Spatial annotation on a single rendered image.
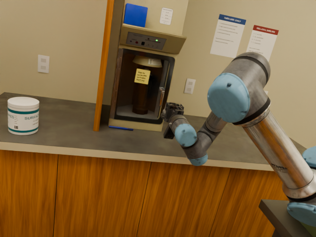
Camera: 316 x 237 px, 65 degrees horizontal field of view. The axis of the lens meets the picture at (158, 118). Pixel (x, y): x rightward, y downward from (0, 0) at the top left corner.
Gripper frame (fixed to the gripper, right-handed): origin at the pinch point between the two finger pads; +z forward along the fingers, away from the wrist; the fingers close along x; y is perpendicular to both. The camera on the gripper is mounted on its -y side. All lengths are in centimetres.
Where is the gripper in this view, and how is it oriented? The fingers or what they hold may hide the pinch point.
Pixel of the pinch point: (166, 111)
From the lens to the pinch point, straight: 123.8
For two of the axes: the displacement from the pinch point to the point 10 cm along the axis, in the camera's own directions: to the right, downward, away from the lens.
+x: -9.7, -1.2, -2.3
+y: 1.9, -9.3, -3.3
